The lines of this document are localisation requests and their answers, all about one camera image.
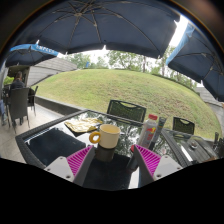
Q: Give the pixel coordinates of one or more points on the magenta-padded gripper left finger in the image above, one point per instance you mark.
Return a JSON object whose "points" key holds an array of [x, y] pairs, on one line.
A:
{"points": [[78, 163]]}

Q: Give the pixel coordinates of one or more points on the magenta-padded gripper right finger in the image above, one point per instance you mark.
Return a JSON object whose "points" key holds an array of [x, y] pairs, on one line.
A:
{"points": [[151, 163]]}

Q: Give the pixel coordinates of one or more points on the clear red-capped drink bottle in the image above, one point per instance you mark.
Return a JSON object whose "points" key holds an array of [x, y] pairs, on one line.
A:
{"points": [[148, 130]]}

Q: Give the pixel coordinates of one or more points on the yellow crumpled wrapper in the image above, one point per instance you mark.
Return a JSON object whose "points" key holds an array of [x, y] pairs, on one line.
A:
{"points": [[81, 125]]}

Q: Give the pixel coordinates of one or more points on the grey upright tube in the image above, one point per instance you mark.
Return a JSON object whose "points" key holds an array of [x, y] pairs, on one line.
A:
{"points": [[161, 123]]}

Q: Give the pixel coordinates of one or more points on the black mesh-back chair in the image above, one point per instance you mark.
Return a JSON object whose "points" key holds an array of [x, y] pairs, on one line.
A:
{"points": [[183, 126], [126, 110]]}

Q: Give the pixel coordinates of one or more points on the dark wicker chair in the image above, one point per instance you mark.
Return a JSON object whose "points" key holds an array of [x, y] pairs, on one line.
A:
{"points": [[18, 104], [32, 96]]}

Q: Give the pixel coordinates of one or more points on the grey roofed building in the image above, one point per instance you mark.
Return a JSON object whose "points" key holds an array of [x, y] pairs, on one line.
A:
{"points": [[213, 101], [50, 70]]}

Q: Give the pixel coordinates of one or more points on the person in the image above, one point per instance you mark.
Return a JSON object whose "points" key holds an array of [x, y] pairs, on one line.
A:
{"points": [[17, 81]]}

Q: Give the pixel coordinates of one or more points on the navy umbrella with light-blue edge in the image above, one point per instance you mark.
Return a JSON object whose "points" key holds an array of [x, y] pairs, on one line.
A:
{"points": [[203, 63]]}

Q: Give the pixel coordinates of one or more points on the navy umbrella with lettered trim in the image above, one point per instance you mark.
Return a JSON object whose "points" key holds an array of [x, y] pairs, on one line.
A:
{"points": [[30, 53]]}

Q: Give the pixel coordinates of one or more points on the navy blue patio umbrella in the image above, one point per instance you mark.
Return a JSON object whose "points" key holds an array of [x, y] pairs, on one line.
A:
{"points": [[100, 26]]}

